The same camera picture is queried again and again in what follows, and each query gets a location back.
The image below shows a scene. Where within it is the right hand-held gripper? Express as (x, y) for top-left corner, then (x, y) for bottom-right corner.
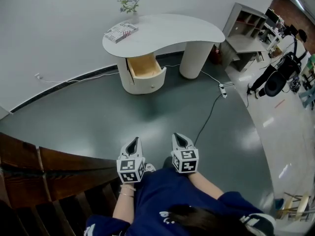
(171, 133), (199, 175)

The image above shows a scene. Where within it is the black power cable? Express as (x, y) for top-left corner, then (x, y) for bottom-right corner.
(194, 93), (224, 145)

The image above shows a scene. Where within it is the grey shelf unit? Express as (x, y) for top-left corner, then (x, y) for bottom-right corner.
(220, 2), (269, 72)

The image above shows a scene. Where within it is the wooden drawer with white front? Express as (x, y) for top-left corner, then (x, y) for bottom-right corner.
(126, 54), (167, 93)

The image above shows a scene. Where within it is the black and white printed book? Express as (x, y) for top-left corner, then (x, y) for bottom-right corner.
(103, 21), (139, 44)

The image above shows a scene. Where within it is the black monitor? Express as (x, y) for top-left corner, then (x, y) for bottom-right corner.
(265, 8), (280, 27)

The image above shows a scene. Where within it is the blue and green flower bouquet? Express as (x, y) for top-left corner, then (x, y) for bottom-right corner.
(117, 0), (143, 14)

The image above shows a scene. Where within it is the white curved desk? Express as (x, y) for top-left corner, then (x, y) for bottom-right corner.
(102, 13), (226, 95)

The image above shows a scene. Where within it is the navy blue shirt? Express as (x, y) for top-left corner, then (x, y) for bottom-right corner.
(83, 167), (276, 236)

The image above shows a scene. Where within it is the wooden folding stool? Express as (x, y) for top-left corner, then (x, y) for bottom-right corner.
(275, 192), (313, 222)

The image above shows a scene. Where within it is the white office table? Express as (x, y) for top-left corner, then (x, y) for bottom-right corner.
(260, 21), (288, 51)

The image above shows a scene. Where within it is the person's right forearm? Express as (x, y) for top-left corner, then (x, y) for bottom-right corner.
(188, 172), (225, 201)

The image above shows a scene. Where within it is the person's left forearm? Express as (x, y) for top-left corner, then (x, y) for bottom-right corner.
(112, 180), (138, 221)

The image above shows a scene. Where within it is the dark brown wooden bench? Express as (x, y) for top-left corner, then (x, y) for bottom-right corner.
(0, 131), (121, 236)

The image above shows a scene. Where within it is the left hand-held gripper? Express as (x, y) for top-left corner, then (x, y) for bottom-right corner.
(116, 136), (146, 183)

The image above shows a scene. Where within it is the white power strip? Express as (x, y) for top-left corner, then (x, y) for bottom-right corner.
(218, 82), (227, 99)

